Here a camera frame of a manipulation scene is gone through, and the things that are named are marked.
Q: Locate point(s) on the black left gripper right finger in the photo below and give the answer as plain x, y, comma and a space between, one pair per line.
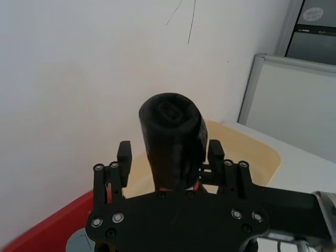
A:
236, 178

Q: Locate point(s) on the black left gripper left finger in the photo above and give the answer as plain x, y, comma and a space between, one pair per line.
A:
123, 162

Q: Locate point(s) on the cream plastic chair seat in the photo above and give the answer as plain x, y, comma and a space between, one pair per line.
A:
246, 152

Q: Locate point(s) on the black bar with steel end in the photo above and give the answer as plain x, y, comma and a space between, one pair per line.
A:
291, 207

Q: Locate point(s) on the grey round stool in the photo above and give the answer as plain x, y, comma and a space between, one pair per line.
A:
78, 241

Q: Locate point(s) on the red plastic chair seat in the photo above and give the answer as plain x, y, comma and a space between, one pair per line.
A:
47, 228

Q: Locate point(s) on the dark glass cabinet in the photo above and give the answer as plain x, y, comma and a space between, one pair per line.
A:
312, 34

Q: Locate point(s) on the white board with aluminium frame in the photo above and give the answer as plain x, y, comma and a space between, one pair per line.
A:
291, 105

